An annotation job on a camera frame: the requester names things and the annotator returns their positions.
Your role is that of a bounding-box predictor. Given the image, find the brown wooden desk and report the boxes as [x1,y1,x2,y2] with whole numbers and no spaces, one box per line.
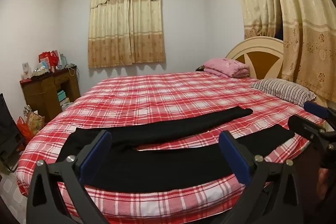
[20,67,81,123]

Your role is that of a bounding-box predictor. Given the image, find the long beige floral curtain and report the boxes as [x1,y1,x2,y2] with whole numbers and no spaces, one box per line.
[228,0,336,101]

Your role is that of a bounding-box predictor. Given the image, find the tissue box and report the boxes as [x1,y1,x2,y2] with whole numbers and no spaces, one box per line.
[32,68,50,77]

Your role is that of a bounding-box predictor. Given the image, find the folded pink blanket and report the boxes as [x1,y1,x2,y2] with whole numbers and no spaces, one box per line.
[203,57,250,79]

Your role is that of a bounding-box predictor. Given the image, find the black chair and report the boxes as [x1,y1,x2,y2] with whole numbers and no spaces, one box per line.
[0,93,22,172]

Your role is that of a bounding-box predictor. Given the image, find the red plastic bag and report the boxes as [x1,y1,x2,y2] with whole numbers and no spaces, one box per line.
[16,116,33,145]

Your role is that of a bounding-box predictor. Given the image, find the red gift bag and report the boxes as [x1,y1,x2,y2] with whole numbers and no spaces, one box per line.
[39,50,60,68]

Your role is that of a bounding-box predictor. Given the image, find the black pants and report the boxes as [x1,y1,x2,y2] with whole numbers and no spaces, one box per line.
[56,106,296,193]

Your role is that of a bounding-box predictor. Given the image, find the white greeting card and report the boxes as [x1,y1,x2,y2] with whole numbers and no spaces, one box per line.
[22,62,31,80]

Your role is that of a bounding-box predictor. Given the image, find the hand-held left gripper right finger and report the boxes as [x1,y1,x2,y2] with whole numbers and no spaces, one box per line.
[219,131,307,224]

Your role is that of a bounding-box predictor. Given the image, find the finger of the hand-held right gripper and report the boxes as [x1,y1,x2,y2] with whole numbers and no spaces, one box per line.
[304,101,330,120]
[288,114,327,142]

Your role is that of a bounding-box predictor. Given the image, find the floral paper bag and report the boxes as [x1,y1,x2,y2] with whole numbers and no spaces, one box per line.
[24,105,46,136]

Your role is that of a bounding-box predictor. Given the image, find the bed with red plaid sheet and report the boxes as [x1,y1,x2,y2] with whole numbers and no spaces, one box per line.
[15,71,327,224]

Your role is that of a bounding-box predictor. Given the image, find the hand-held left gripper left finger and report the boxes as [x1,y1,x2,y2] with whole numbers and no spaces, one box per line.
[26,130,113,224]

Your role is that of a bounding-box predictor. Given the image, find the teal boxes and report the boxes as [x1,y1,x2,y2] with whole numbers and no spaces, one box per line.
[57,90,71,110]

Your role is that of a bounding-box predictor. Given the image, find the striped pillow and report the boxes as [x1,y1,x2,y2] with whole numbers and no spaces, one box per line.
[250,78,317,107]

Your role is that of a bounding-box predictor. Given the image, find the cream and brown headboard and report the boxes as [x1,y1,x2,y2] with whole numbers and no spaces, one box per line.
[225,36,285,80]

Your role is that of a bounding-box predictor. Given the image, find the person's right hand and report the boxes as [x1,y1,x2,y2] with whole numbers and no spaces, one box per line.
[317,168,336,204]

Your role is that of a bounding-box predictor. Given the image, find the short beige window curtain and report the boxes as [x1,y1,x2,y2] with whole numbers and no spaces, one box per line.
[87,0,166,69]

